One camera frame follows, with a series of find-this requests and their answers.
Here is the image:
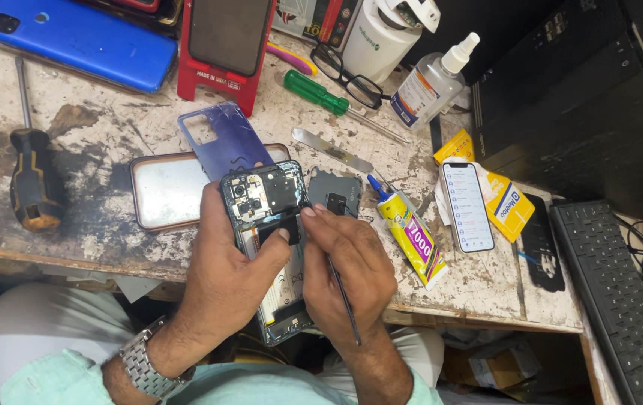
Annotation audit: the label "person's left hand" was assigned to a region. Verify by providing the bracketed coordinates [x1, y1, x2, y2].
[159, 180, 292, 366]

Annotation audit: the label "person's right hand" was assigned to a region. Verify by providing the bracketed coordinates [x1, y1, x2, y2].
[301, 204, 399, 345]

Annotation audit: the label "thin black tweezers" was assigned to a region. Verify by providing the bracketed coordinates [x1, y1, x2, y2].
[299, 201, 363, 347]

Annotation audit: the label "smartphone without back cover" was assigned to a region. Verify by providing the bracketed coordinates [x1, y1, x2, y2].
[220, 160, 318, 347]

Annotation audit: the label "yellow glue tube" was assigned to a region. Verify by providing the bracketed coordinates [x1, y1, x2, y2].
[367, 174, 450, 291]

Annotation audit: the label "dark grey inner phone plate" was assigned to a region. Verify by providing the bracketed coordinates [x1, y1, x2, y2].
[307, 167, 363, 218]

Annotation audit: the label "smartphone in clear brown-edged case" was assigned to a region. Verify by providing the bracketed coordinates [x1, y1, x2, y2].
[129, 143, 292, 233]

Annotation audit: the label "silver metal wristwatch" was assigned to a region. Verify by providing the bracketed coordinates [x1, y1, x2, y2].
[119, 316, 197, 401]

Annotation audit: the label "flat metal spudger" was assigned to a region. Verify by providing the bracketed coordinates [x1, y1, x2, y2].
[291, 127, 376, 174]

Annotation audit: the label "white smartphone with lit screen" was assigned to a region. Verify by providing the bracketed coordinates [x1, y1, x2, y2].
[440, 161, 496, 254]

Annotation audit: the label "blue phone back cover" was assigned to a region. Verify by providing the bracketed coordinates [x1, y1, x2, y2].
[178, 101, 275, 182]

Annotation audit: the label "cardboard carton under table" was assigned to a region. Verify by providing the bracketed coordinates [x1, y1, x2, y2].
[441, 331, 543, 396]

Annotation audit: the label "yellow paper packet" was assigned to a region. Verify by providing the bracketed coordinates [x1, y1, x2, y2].
[433, 129, 536, 244]

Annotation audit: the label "person's light green shirt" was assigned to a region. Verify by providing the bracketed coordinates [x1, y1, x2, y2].
[0, 349, 445, 405]

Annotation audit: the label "red phone stand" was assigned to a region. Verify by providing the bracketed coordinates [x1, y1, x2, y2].
[177, 0, 277, 118]

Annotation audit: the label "black eyeglasses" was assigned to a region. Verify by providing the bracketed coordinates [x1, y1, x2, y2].
[309, 43, 393, 111]

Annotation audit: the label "clear spray bottle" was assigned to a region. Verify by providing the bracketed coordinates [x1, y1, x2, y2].
[390, 31, 481, 132]

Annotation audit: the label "black and yellow screwdriver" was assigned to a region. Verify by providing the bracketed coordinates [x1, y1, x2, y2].
[9, 55, 67, 234]

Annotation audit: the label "pink and yellow tool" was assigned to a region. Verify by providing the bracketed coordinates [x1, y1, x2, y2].
[266, 42, 319, 77]

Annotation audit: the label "white cylindrical container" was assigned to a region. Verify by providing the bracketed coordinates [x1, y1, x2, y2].
[342, 0, 442, 86]

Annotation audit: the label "black smartphone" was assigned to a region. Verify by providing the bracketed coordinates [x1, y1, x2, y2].
[187, 0, 275, 78]

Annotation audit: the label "colourful cardboard box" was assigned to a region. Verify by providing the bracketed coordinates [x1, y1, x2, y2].
[272, 0, 363, 52]

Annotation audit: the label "black keyboard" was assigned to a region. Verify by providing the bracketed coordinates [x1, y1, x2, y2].
[549, 200, 643, 405]

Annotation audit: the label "blue smartphone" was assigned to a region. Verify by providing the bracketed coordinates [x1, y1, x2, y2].
[0, 0, 179, 95]

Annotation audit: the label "pile of dark phones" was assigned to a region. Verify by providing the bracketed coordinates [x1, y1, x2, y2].
[73, 0, 185, 28]

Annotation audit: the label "black computer case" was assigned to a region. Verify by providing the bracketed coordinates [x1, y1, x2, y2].
[470, 0, 643, 221]

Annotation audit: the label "green handled screwdriver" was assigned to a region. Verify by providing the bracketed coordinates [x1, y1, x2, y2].
[283, 69, 410, 145]

